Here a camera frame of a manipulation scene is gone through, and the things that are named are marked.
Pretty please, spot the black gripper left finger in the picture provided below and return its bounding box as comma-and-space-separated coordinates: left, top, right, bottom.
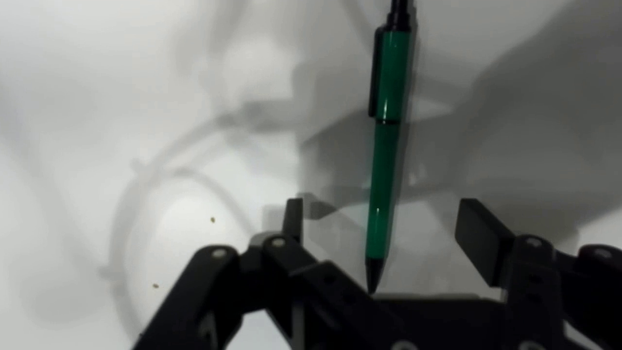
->
132, 196, 391, 350

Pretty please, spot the green ballpoint pen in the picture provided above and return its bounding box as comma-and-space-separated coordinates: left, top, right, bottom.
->
363, 0, 420, 295

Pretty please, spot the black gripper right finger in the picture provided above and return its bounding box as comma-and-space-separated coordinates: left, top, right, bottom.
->
453, 196, 622, 350

